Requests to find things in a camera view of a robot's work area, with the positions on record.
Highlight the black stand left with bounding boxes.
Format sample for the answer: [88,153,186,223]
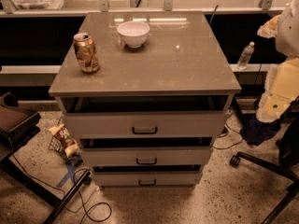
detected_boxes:
[0,92,90,224]

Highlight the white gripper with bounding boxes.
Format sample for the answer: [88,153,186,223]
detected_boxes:
[256,58,299,122]

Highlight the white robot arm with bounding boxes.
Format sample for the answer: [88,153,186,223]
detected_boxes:
[256,0,299,122]

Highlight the clear plastic water bottle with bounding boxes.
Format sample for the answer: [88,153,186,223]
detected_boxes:
[237,41,255,70]

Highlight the dark blue cloth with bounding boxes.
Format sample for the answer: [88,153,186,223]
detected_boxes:
[240,116,281,146]

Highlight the grey drawer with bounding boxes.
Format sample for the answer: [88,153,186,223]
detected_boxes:
[80,147,211,167]
[63,112,228,139]
[93,171,202,187]

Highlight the wire basket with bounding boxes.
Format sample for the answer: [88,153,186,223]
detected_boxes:
[49,119,67,160]

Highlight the chip bag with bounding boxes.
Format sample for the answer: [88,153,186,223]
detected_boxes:
[49,123,79,158]

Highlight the white bowl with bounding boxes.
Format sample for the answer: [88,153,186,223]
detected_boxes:
[117,21,150,48]

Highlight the grey drawer cabinet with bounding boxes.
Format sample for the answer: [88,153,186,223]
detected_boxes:
[48,10,242,189]

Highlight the gold soda can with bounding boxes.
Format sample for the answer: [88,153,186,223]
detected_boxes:
[73,32,100,73]

